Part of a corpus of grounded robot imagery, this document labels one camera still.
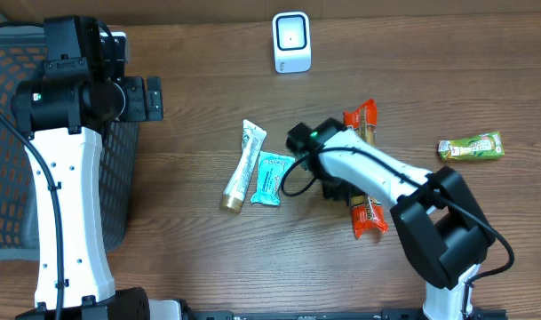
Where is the orange spaghetti packet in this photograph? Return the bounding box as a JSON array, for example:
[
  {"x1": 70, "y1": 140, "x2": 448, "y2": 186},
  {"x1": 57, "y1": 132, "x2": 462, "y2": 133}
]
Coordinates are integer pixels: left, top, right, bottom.
[{"x1": 343, "y1": 99, "x2": 388, "y2": 239}]

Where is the green snack packet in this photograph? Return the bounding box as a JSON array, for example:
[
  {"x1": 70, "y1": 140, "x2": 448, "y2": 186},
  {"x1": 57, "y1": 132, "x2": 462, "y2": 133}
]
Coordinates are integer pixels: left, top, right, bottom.
[{"x1": 437, "y1": 132, "x2": 505, "y2": 161}]

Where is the black front rail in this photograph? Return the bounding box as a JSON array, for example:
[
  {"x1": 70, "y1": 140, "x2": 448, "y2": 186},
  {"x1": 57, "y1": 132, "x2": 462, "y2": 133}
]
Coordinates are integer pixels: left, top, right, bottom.
[{"x1": 154, "y1": 300, "x2": 509, "y2": 320}]

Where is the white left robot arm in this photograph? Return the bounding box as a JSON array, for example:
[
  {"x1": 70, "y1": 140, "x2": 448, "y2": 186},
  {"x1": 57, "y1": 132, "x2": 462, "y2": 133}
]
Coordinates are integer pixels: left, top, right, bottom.
[{"x1": 12, "y1": 16, "x2": 178, "y2": 319}]

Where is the white leaf-print pack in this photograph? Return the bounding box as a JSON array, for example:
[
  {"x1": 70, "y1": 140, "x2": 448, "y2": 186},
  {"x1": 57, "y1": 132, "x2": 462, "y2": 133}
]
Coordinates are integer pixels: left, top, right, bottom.
[{"x1": 220, "y1": 119, "x2": 267, "y2": 213}]

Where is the teal wet wipes pack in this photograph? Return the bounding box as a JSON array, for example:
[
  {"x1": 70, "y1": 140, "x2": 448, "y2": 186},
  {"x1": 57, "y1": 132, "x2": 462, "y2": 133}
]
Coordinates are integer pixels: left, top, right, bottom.
[{"x1": 251, "y1": 151, "x2": 295, "y2": 206}]

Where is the grey plastic shopping basket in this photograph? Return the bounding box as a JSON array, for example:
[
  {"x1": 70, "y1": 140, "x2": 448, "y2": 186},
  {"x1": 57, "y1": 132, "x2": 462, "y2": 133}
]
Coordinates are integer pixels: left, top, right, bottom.
[{"x1": 0, "y1": 26, "x2": 139, "y2": 260}]

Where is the white barcode scanner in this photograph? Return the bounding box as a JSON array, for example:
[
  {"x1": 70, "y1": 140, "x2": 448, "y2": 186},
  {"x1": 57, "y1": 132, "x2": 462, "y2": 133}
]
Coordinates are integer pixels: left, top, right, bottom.
[{"x1": 272, "y1": 11, "x2": 312, "y2": 74}]

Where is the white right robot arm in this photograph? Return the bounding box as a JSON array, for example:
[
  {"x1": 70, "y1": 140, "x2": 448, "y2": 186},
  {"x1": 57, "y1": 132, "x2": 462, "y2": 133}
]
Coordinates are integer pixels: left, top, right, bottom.
[{"x1": 286, "y1": 118, "x2": 496, "y2": 319}]

